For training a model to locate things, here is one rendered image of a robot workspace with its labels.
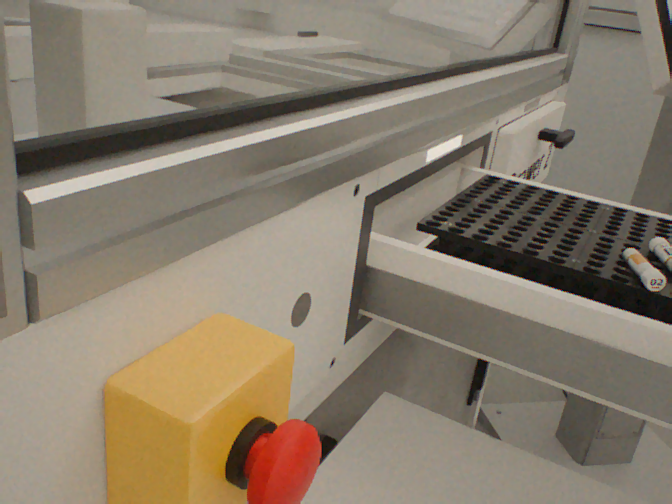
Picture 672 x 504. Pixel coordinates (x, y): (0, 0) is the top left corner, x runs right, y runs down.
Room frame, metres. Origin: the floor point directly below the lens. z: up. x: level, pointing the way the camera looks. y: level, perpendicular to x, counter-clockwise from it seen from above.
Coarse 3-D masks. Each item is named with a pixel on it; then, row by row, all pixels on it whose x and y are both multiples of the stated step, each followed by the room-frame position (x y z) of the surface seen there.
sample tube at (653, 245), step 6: (654, 240) 0.44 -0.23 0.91; (660, 240) 0.44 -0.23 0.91; (654, 246) 0.43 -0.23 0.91; (660, 246) 0.43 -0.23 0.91; (666, 246) 0.43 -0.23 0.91; (654, 252) 0.43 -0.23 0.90; (660, 252) 0.42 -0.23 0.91; (666, 252) 0.42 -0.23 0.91; (660, 258) 0.42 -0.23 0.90; (666, 258) 0.41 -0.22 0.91; (666, 264) 0.41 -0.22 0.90
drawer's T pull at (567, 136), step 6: (540, 132) 0.79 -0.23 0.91; (546, 132) 0.78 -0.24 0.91; (552, 132) 0.78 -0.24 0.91; (558, 132) 0.79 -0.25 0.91; (564, 132) 0.79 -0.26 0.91; (570, 132) 0.79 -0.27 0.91; (540, 138) 0.79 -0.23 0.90; (546, 138) 0.78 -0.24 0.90; (552, 138) 0.78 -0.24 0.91; (558, 138) 0.76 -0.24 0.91; (564, 138) 0.76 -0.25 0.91; (570, 138) 0.79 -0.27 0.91; (558, 144) 0.75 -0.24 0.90; (564, 144) 0.75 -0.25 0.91
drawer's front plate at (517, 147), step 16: (544, 112) 0.82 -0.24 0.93; (560, 112) 0.90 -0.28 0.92; (512, 128) 0.69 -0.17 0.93; (528, 128) 0.73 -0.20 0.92; (496, 144) 0.68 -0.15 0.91; (512, 144) 0.67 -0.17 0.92; (528, 144) 0.75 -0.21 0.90; (544, 144) 0.85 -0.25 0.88; (496, 160) 0.68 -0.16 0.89; (512, 160) 0.69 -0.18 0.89; (528, 160) 0.77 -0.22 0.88; (544, 160) 0.87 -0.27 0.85; (544, 176) 0.91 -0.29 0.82
